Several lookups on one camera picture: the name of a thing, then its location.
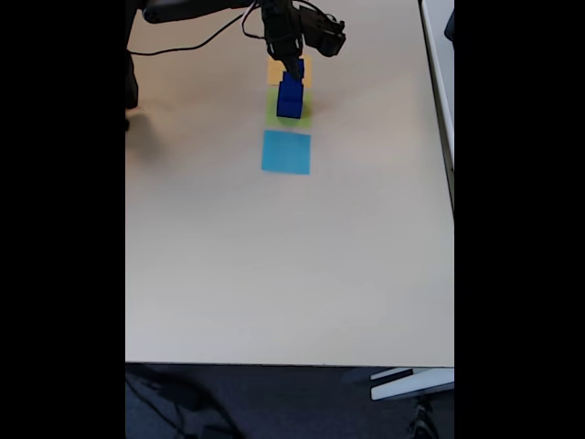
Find white neighbouring desk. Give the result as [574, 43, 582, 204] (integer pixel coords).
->
[418, 0, 455, 220]

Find black camera cable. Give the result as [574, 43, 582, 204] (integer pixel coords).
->
[130, 0, 337, 57]

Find small blue cube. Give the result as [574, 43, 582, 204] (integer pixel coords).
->
[283, 58, 305, 84]

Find green paper square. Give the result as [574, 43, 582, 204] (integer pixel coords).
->
[264, 86, 315, 129]

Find black floor cables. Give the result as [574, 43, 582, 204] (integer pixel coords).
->
[125, 368, 239, 439]

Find orange paper square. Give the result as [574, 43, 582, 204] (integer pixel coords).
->
[267, 55, 314, 88]

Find light blue paper square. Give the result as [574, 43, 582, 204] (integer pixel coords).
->
[260, 129, 313, 177]

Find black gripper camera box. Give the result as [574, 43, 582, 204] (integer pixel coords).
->
[299, 4, 347, 59]

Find large blue cube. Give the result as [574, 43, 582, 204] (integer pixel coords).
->
[275, 85, 305, 120]

